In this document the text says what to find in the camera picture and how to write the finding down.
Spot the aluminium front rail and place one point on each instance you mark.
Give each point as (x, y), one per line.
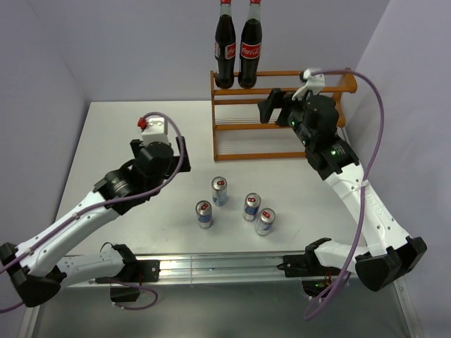
(182, 269)

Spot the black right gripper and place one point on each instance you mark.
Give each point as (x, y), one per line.
(279, 98)

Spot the cola glass bottle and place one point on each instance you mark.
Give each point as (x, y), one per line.
(225, 47)
(250, 46)

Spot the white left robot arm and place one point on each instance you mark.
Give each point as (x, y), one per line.
(40, 267)

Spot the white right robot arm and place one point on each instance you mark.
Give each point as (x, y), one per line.
(390, 251)

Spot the silver blue can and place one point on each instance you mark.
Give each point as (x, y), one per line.
(204, 214)
(265, 221)
(219, 187)
(252, 205)

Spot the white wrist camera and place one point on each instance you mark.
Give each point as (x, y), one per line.
(313, 80)
(153, 130)

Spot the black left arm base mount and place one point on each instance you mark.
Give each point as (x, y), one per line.
(130, 283)

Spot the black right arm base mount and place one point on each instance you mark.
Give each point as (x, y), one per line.
(315, 277)

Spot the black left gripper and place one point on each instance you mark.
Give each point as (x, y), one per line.
(179, 163)

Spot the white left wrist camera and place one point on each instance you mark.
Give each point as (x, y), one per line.
(153, 130)

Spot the orange wooden shelf rack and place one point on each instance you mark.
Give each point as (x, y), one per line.
(237, 132)

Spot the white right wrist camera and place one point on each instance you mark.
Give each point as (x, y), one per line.
(313, 80)

